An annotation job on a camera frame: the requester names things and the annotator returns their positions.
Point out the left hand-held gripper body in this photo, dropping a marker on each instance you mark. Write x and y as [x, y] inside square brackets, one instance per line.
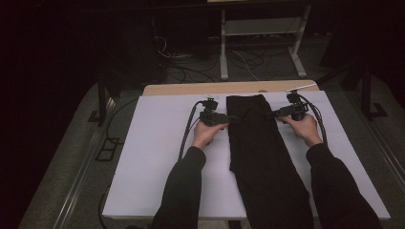
[211, 117]

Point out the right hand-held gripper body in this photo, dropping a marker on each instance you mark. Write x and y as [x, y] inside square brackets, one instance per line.
[294, 109]

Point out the black pants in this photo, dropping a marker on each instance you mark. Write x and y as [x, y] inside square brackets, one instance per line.
[261, 152]

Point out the person's left hand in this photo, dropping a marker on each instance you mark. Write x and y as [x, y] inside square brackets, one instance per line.
[205, 133]

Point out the person's right hand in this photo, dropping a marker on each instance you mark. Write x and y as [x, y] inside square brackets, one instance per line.
[302, 129]

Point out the wooden table with white top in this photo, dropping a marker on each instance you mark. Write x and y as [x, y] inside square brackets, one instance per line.
[165, 152]

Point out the white metal shelf stand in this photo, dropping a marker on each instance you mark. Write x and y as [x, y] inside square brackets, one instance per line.
[224, 47]

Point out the black metal stand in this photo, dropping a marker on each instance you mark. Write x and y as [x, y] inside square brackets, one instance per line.
[103, 95]
[366, 92]

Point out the black floor frame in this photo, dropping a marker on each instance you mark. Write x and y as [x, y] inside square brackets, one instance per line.
[106, 149]

